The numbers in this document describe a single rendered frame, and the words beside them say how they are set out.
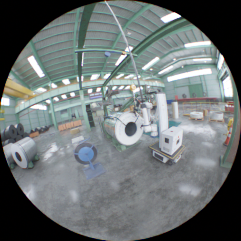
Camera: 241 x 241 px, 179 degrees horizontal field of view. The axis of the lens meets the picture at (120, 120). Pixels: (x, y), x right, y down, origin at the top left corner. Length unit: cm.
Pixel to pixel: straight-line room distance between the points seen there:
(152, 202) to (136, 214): 35
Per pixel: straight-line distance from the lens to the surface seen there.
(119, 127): 238
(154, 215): 161
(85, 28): 244
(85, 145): 192
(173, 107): 659
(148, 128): 191
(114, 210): 167
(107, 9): 1184
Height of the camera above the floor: 158
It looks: 10 degrees down
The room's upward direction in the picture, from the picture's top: 11 degrees counter-clockwise
